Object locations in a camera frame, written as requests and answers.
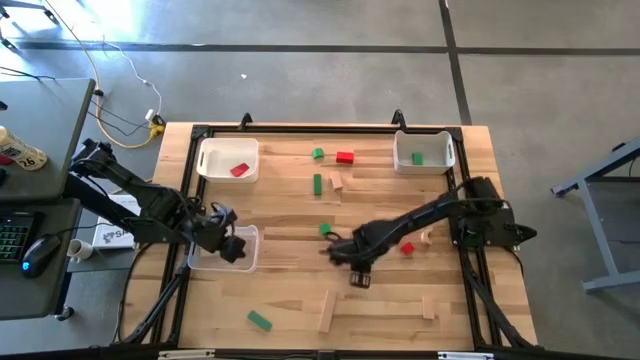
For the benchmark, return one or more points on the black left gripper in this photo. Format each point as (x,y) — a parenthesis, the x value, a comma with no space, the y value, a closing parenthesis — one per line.
(222,235)

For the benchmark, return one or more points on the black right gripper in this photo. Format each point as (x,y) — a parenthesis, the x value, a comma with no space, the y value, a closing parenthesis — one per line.
(360,250)

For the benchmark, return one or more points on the green wooden cube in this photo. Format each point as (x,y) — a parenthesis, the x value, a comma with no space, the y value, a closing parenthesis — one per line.
(325,229)

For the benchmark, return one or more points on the long natural wooden plank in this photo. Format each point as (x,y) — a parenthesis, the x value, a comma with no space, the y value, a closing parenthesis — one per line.
(327,311)

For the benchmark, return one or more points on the red wooden block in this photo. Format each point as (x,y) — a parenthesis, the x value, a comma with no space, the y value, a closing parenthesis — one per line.
(240,170)
(344,157)

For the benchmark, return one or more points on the long green wooden block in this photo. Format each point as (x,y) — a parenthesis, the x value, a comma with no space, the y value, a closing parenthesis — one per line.
(317,184)

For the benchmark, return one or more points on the natural wooden arch block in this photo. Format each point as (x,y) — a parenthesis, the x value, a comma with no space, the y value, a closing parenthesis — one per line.
(336,180)

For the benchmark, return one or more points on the red wooden cube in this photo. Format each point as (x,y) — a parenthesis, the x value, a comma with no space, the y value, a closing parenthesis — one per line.
(407,248)

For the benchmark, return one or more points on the green wooden half-round block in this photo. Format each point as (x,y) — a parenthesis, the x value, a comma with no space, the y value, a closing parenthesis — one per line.
(318,153)

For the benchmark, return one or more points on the small natural wooden block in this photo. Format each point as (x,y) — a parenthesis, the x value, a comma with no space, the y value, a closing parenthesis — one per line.
(428,307)

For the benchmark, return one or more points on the green wooden wedge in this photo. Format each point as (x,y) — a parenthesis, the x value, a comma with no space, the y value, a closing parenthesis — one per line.
(417,158)

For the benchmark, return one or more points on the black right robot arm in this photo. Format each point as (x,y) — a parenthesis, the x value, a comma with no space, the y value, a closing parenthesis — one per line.
(415,220)

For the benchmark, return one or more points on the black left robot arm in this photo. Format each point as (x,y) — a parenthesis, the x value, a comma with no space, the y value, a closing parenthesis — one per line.
(150,200)

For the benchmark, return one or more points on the clear plastic bin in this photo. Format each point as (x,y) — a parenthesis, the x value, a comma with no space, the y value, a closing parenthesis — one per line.
(252,250)

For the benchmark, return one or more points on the white plastic bin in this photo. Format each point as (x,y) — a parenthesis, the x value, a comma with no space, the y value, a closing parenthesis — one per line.
(435,150)
(220,155)

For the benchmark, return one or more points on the white printed box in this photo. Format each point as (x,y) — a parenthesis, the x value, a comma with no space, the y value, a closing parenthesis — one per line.
(112,235)

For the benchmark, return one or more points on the yellow plug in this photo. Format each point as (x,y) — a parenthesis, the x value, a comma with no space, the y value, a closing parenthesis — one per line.
(156,131)

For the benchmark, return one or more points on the white power adapter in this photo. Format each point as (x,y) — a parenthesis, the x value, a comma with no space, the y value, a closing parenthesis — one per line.
(150,115)

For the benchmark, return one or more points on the white cup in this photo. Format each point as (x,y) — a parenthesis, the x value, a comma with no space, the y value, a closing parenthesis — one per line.
(80,250)

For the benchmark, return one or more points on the black computer mouse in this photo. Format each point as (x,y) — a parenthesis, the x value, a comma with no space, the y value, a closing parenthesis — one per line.
(39,255)

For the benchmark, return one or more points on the dark grey desk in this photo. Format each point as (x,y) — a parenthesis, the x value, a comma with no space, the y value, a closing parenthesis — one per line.
(30,295)

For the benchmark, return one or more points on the backlit black keyboard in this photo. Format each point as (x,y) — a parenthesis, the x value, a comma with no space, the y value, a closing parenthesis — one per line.
(15,237)

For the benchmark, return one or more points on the cream labelled bottle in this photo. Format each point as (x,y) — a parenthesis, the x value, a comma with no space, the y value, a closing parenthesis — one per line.
(22,152)

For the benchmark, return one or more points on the small red item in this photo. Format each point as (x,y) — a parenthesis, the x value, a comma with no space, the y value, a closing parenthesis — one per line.
(4,160)

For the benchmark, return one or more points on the black stand legs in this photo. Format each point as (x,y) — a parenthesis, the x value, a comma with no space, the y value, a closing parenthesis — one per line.
(30,5)

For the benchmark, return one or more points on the black aluminium rig frame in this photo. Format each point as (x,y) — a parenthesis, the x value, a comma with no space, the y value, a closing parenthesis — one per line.
(320,129)

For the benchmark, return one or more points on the silver bracket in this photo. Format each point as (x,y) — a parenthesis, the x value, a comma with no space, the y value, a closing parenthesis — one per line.
(465,356)
(186,355)

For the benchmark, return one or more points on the grey metal table frame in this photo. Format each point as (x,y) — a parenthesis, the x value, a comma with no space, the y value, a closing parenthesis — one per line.
(595,225)

